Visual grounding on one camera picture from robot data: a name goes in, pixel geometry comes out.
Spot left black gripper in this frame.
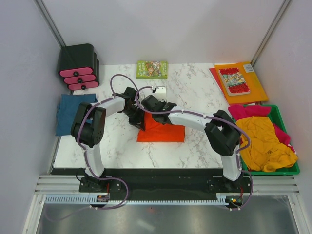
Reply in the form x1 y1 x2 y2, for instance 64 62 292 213
122 106 146 132

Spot orange t shirt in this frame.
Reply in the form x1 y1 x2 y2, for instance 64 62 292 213
137 113 185 143

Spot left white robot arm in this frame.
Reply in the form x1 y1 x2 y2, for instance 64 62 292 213
71 87 145 192

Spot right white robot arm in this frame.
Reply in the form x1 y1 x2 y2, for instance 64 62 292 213
140 95 241 192

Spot green paperback book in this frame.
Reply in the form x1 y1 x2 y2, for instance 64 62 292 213
136 61 168 79

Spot red folder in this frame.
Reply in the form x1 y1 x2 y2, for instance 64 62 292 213
209 68 224 93

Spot blue folded t shirt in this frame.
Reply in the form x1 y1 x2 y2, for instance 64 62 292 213
56 94 98 136

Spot magenta t shirt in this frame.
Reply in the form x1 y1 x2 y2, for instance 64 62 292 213
228 104 295 153

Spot black pink drawer unit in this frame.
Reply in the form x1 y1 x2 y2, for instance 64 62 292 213
57 43 99 91

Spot red comic book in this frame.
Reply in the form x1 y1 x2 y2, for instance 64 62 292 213
218 68 251 96

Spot orange folder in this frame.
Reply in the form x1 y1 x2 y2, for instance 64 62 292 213
214 62 269 105

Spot yellow t shirt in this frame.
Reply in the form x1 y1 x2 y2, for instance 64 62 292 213
236 117 298 172

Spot green plastic bin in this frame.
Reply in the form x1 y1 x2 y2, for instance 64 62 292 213
228 105 300 176

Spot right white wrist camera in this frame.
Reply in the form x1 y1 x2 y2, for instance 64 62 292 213
152 86 167 102

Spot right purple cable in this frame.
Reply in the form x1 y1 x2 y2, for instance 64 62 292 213
135 85 254 212

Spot purple cable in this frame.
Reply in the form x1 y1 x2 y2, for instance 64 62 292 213
45 74 138 222
135 85 254 212

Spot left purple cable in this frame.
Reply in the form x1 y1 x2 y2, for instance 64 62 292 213
45 74 138 222

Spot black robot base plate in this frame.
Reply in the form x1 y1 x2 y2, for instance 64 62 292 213
52 168 251 201

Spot white slotted cable duct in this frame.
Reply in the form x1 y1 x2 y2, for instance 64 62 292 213
45 195 229 206

